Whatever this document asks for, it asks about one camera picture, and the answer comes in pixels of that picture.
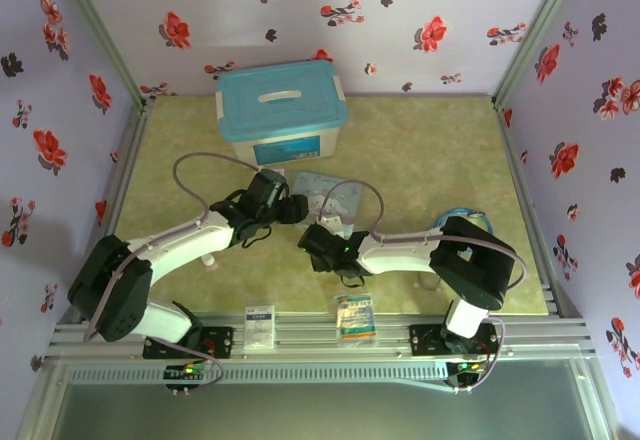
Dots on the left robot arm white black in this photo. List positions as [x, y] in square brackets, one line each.
[190, 245]

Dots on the left circuit board green light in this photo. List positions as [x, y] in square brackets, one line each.
[187, 371]

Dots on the small white pink bottle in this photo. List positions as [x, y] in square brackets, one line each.
[211, 263]

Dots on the circuit board green light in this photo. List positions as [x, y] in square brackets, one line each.
[467, 367]
[187, 371]

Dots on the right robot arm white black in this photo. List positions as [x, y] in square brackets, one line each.
[400, 255]

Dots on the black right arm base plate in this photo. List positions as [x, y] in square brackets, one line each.
[425, 340]

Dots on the blue green printed packet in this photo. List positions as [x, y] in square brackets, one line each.
[356, 320]

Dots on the storage box with blue lid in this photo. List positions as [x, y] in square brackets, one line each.
[280, 110]

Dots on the right circuit board green light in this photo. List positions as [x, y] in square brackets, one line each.
[467, 367]

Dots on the white paper packet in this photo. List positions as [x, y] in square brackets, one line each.
[260, 325]

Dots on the aluminium front rail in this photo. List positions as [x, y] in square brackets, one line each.
[310, 332]

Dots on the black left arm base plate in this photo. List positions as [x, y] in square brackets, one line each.
[220, 342]

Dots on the aluminium side rail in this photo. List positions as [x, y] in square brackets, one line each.
[530, 200]
[125, 175]

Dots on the aluminium frame post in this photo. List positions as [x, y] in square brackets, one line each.
[540, 30]
[100, 30]

